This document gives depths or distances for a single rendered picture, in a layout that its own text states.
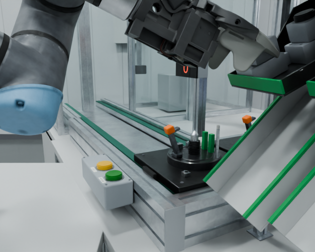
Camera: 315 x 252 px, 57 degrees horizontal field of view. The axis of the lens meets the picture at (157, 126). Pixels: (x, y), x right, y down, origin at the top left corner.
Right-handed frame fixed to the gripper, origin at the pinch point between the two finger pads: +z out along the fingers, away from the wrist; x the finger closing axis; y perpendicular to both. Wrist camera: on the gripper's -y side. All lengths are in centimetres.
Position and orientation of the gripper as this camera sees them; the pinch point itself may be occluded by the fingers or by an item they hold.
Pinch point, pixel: (258, 48)
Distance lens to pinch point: 49.7
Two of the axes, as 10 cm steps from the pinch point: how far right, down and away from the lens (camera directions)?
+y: -4.0, 9.1, 0.9
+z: 8.6, 3.4, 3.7
